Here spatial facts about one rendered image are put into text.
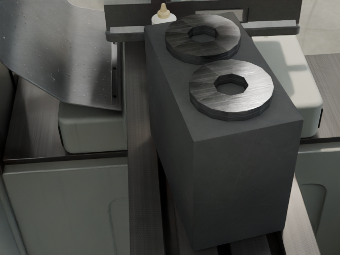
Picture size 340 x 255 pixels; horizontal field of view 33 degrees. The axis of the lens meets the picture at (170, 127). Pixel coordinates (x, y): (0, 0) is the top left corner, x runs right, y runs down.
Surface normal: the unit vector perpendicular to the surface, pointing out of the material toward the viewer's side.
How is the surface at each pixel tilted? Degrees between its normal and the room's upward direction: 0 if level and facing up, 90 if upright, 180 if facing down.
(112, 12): 90
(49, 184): 90
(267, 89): 0
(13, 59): 48
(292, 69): 0
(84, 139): 90
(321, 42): 0
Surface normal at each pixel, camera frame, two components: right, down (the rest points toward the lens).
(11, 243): 0.92, 0.23
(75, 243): 0.07, 0.68
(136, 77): -0.03, -0.73
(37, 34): 0.69, -0.55
